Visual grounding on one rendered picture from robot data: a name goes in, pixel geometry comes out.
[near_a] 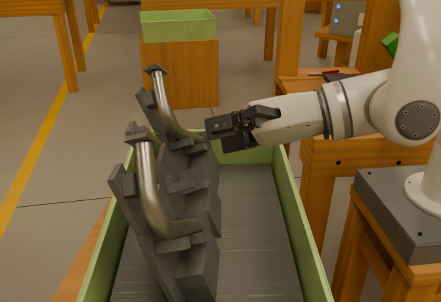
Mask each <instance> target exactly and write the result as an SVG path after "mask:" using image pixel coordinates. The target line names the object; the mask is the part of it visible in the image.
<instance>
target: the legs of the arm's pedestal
mask: <svg viewBox="0 0 441 302"><path fill-rule="evenodd" d="M369 266H370V267H371V268H372V270H373V272H374V273H375V275H376V277H377V279H378V280H379V282H380V283H381V285H382V287H383V289H384V291H385V292H384V295H383V298H382V301H381V302H441V284H430V285H424V286H410V285H409V284H408V282H407V281H406V279H405V278H404V276H403V275H402V273H401V272H400V270H399V269H398V267H397V266H396V264H395V262H394V261H393V260H392V258H391V256H390V255H389V253H388V252H387V250H386V249H385V247H384V246H383V244H382V243H381V241H380V240H379V239H378V237H377V235H376V234H375V232H374V231H373V229H372V228H371V226H370V225H369V223H368V222H367V220H366V218H365V217H364V216H363V214H362V212H361V211H360V210H359V208H358V206H357V205H356V203H355V202H354V200H353V199H352V197H351V198H350V203H349V207H348V213H347V216H346V222H345V227H344V231H343V236H342V240H341V245H340V248H339V254H338V258H337V263H336V267H335V272H334V275H333V281H332V285H331V292H332V296H333V299H334V302H359V301H360V297H361V294H362V290H363V287H364V283H365V280H366V276H367V273H368V269H369Z"/></svg>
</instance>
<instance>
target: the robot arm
mask: <svg viewBox="0 0 441 302"><path fill-rule="evenodd" d="M398 2H399V5H400V33H399V38H398V44H397V48H396V53H395V56H394V61H393V63H392V68H388V69H385V70H380V71H376V72H372V73H368V74H363V75H358V76H355V77H350V78H346V79H341V80H339V81H333V82H330V83H324V84H321V92H319V90H318V89H314V91H311V92H303V93H293V94H288V95H282V96H277V97H271V98H264V99H260V100H255V101H251V102H250V103H249V104H248V105H247V109H246V108H242V109H241V110H240V111H233V112H231V113H228V114H223V115H219V116H214V117H211V118H206V119H205V120H204V123H205V131H206V136H207V139H208V140H216V139H220V140H221V144H222V152H223V153H224V154H228V153H232V152H237V151H241V150H247V149H248V148H254V147H256V146H262V147H269V146H277V145H281V144H286V143H289V142H295V141H298V140H303V139H307V138H310V137H315V136H318V135H322V134H323V136H324V139H325V140H328V139H329V135H331V138H332V140H333V141H338V140H344V139H349V138H353V137H359V136H363V135H369V134H372V133H381V134H382V135H383V136H384V137H385V138H387V139H388V140H390V141H391V142H393V143H395V144H399V145H401V146H419V145H422V144H425V143H426V142H428V141H430V140H431V139H432V138H433V137H435V136H436V138H435V140H434V144H433V147H432V150H431V153H430V156H429V160H428V163H427V166H426V169H425V172H420V173H415V174H412V175H410V176H409V177H408V178H407V179H406V181H405V183H404V192H405V194H406V196H407V197H408V198H409V199H410V201H411V202H412V203H414V204H415V205H416V206H417V207H419V208H420V209H422V210H423V211H425V212H427V213H429V214H431V215H434V216H435V217H438V218H441V0H398ZM247 123H248V126H244V125H245V124H247ZM244 132H245V133H244Z"/></svg>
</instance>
